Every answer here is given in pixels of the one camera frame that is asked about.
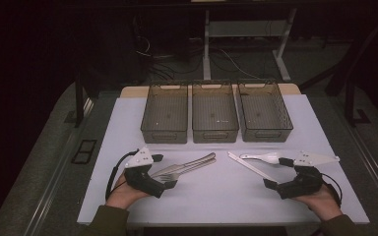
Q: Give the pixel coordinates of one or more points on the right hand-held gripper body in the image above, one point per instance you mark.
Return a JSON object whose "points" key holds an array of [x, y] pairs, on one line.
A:
{"points": [[303, 183]]}

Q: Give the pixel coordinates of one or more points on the brown translucent plastic bin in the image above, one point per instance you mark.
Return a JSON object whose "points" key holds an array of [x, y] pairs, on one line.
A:
{"points": [[214, 114], [264, 113], [165, 114]]}

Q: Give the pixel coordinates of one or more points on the person's left hand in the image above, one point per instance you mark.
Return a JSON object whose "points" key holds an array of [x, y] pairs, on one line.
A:
{"points": [[124, 195]]}

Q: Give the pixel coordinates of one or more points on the person's right hand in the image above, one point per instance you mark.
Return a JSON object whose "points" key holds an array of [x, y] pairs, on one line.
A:
{"points": [[321, 201]]}

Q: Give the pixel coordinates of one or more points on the metal floor rail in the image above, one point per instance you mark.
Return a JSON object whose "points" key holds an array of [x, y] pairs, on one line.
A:
{"points": [[377, 173], [50, 193]]}

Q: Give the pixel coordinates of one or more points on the white metal desk frame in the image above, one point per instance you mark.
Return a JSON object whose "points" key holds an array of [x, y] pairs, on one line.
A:
{"points": [[206, 65]]}

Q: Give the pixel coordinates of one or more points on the white chopstick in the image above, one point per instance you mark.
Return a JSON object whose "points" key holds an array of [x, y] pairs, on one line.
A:
{"points": [[247, 165], [242, 164]]}

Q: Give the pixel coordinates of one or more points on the white table cover sheet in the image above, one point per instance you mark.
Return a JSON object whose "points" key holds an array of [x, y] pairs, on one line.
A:
{"points": [[210, 203]]}

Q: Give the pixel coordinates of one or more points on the black metal stand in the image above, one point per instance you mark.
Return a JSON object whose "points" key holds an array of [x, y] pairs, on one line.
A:
{"points": [[349, 105]]}

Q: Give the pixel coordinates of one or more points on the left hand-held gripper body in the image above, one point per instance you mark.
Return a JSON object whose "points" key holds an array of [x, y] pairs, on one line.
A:
{"points": [[141, 178]]}

